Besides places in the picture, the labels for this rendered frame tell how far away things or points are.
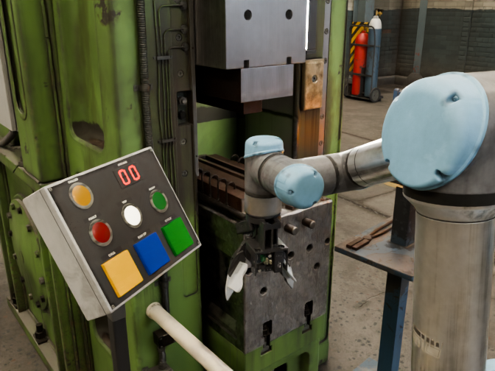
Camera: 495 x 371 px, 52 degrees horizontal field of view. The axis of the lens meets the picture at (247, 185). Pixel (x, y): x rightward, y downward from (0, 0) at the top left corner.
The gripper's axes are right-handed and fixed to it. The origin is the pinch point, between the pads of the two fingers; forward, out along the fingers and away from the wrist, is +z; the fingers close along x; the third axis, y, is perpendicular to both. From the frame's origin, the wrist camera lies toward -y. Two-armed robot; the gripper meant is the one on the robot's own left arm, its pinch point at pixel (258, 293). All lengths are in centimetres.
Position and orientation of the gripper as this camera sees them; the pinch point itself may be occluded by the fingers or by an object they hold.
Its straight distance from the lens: 113.7
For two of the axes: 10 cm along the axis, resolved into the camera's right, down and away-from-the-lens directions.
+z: 0.0, 9.4, 3.3
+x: 9.5, -1.1, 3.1
